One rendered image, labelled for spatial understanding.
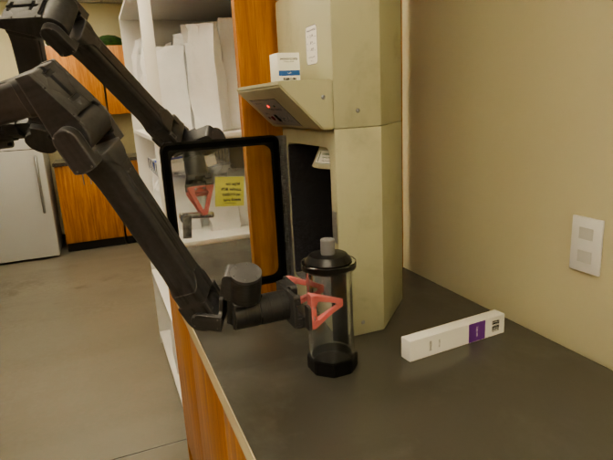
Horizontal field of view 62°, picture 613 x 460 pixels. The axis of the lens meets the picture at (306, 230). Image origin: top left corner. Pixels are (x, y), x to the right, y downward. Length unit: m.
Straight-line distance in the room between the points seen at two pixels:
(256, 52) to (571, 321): 0.98
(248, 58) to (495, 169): 0.68
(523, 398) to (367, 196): 0.49
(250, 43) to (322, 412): 0.92
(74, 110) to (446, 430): 0.75
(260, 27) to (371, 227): 0.61
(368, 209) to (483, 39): 0.51
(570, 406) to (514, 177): 0.53
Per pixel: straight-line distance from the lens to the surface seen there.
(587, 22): 1.17
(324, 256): 0.98
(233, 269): 0.92
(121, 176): 0.84
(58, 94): 0.82
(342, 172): 1.09
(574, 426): 0.99
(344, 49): 1.09
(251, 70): 1.41
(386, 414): 0.95
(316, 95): 1.06
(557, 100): 1.21
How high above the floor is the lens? 1.47
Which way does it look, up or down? 14 degrees down
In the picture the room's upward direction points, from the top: 3 degrees counter-clockwise
